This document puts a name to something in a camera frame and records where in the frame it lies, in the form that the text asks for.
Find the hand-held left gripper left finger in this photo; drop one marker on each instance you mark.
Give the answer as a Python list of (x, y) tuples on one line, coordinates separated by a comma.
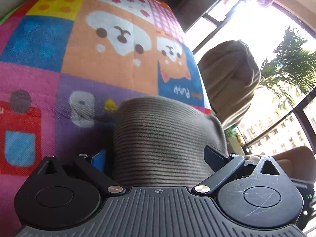
[(98, 160)]

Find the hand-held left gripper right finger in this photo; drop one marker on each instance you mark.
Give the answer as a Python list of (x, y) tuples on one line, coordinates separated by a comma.
[(214, 153)]

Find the grey striped shirt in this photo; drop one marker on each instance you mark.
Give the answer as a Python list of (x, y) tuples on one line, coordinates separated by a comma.
[(160, 138)]

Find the person's right forearm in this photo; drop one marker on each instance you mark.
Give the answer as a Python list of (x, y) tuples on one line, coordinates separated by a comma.
[(291, 161)]

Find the small potted plant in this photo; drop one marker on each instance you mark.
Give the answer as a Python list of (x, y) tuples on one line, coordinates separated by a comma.
[(233, 133)]

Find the beige cloth bundle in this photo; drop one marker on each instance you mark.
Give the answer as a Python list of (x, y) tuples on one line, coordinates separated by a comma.
[(229, 79)]

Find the colourful printed blanket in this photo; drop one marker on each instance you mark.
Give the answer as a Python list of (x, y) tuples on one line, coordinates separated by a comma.
[(86, 74)]

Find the green leafy plant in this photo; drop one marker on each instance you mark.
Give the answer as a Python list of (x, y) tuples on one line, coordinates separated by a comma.
[(288, 66)]

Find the dark window frame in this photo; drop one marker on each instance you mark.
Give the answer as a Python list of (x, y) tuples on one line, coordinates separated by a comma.
[(212, 19)]

